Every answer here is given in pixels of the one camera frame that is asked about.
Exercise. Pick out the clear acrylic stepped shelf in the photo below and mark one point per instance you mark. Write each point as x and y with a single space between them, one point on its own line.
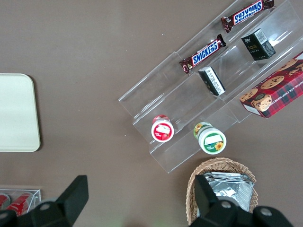
184 101

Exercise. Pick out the red Coca-Cola can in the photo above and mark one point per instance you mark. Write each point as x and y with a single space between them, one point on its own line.
20 202
3 201

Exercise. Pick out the silver foil packet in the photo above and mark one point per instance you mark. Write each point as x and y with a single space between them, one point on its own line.
230 189

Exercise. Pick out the green sunflower yogurt cup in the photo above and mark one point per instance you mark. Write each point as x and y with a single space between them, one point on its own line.
211 140

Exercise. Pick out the oval tan wicker basket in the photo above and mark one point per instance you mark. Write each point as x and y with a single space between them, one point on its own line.
220 165

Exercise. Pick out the red strawberry yogurt cup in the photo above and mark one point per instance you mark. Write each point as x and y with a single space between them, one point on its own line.
162 131

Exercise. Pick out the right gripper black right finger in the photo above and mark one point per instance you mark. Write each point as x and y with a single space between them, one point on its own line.
206 198

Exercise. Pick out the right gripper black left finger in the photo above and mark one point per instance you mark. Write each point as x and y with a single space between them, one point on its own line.
73 196

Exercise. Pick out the red tartan cookie box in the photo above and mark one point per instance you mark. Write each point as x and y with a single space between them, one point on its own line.
277 92

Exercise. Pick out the brown Snickers bar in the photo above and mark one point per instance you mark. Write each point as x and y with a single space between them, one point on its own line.
247 14
204 53

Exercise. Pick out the small black carton box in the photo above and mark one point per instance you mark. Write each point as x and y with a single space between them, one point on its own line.
211 81
258 47

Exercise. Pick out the clear acrylic can holder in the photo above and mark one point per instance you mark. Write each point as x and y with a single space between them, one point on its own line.
38 196

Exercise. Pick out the cream plastic tray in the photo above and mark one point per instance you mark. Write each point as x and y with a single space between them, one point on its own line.
16 113

